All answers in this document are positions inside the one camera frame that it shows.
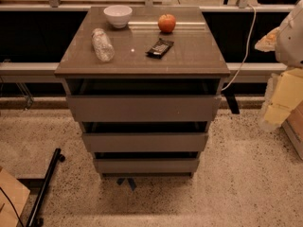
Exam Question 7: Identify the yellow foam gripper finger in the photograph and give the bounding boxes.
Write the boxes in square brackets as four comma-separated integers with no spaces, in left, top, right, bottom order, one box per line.
[258,68,303,131]

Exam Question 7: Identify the grey drawer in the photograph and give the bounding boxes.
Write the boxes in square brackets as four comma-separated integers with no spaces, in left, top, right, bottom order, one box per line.
[93,158,200,174]
[82,122,208,152]
[67,79,221,123]

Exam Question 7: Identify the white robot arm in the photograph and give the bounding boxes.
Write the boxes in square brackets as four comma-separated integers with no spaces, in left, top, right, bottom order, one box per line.
[255,0,303,131]

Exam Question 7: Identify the grey top drawer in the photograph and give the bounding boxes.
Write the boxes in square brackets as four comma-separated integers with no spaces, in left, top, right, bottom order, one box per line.
[67,79,221,123]

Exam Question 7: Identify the grey drawer cabinet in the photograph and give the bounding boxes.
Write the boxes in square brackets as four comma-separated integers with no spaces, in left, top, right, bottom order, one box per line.
[54,5,231,179]

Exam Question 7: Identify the grey bottom drawer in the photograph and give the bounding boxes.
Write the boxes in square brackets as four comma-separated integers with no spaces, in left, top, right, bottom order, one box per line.
[93,158,200,174]

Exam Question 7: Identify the cardboard box right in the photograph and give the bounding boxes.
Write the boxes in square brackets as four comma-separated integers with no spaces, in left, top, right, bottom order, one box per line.
[282,101,303,160]

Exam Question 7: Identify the cardboard box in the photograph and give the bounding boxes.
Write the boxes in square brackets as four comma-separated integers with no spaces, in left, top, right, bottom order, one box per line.
[282,101,303,160]
[0,166,30,227]

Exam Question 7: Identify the black snack bar packet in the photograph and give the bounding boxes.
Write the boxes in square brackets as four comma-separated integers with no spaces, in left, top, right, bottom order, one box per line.
[146,38,174,59]

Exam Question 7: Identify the red apple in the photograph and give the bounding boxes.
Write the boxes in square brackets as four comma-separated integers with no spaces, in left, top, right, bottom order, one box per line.
[158,14,176,33]

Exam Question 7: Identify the white ceramic bowl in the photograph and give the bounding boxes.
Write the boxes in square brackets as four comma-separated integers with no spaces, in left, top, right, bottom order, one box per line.
[103,5,133,28]

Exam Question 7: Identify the clear plastic bottle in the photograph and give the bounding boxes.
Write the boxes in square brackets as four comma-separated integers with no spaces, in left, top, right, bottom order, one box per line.
[92,28,115,62]

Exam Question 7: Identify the black metal stand leg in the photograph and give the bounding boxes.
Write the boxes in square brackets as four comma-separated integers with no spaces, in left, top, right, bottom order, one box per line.
[26,148,65,227]

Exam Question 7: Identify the cardboard box left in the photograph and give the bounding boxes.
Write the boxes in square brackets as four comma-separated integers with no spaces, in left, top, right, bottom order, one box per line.
[0,166,30,227]

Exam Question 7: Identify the white cable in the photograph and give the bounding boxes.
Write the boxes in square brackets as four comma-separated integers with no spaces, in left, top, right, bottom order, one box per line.
[221,4,258,92]

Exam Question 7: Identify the black cable on box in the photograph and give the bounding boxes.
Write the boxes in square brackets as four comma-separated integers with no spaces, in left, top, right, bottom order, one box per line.
[0,186,25,227]

